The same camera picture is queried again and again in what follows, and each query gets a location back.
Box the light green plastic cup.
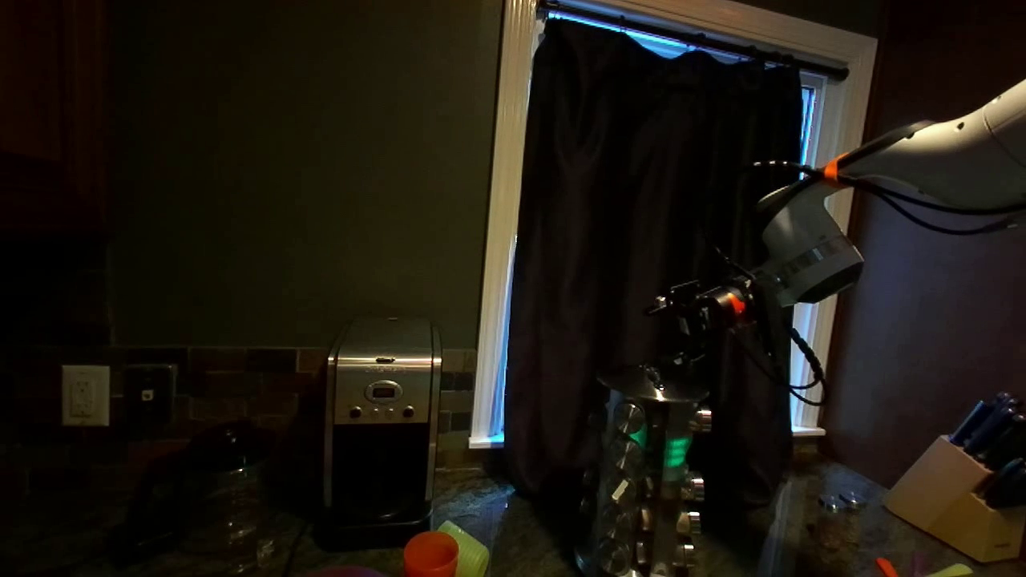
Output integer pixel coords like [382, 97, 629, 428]
[437, 520, 492, 577]

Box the black handled knife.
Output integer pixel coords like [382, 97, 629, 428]
[973, 455, 1026, 514]

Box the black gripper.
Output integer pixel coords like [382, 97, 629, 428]
[652, 273, 757, 377]

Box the orange plastic cup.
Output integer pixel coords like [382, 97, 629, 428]
[402, 529, 461, 577]

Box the dark wall outlet plate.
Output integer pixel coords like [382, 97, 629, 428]
[117, 361, 179, 428]

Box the silver black coffee maker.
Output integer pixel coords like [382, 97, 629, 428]
[316, 314, 446, 550]

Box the white light switch plate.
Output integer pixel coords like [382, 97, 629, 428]
[58, 361, 115, 428]

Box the glass coffee carafe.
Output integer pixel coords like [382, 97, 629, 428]
[171, 423, 285, 577]

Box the white window frame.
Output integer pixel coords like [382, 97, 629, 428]
[465, 0, 880, 453]

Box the silver spice rack stand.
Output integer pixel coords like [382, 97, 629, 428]
[575, 366, 716, 577]

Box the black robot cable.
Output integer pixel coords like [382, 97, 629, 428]
[748, 157, 1026, 411]

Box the wooden knife block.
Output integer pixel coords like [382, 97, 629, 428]
[880, 428, 1026, 568]

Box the black window curtain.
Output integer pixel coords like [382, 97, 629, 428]
[503, 17, 808, 511]

